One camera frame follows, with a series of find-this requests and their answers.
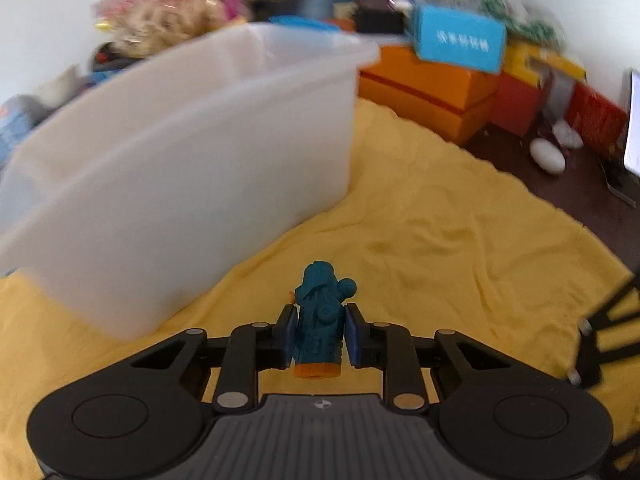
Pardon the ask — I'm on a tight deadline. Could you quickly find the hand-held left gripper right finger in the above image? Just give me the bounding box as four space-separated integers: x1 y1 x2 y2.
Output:
344 302 507 412

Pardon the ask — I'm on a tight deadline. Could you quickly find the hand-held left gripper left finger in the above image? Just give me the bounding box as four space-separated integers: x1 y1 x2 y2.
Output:
131 304 299 413

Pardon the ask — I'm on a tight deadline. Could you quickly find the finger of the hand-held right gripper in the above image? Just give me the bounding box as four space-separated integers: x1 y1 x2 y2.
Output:
577 280 640 340
567 332 640 391

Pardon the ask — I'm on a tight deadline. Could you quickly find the teal toy figure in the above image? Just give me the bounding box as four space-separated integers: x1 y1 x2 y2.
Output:
287 260 358 380

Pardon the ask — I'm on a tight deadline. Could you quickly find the white plastic container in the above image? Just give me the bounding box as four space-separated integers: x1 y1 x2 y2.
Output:
0 22 382 343

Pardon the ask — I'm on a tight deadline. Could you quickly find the yellow cloth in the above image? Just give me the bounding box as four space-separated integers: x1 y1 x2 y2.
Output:
0 97 636 480

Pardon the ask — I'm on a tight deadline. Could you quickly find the white oval object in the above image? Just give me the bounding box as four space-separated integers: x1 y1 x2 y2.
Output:
529 138 567 176

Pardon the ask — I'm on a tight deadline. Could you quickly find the orange red box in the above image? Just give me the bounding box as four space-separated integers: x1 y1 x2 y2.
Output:
492 71 548 137

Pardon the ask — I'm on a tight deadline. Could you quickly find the yellow box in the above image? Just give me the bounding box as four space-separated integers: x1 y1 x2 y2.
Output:
505 40 588 86

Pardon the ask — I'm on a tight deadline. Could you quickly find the light blue box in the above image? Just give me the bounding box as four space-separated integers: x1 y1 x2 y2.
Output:
411 4 508 75

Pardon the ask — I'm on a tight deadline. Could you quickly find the black box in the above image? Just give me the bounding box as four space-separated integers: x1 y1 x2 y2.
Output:
352 2 408 36

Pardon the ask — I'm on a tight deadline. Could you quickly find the red black toy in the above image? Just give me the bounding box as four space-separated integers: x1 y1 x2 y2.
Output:
90 42 146 73

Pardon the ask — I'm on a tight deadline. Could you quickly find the blue grey can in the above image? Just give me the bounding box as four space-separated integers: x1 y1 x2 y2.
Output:
297 0 336 18

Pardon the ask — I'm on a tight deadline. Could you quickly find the silver green tinsel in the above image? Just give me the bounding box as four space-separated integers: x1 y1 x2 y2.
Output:
425 0 566 46

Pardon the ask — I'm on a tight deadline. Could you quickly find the pink toy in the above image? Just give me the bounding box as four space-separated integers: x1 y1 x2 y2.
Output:
224 0 251 23

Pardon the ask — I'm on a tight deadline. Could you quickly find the clear snack bag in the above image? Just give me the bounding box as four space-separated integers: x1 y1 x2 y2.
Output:
92 0 236 58

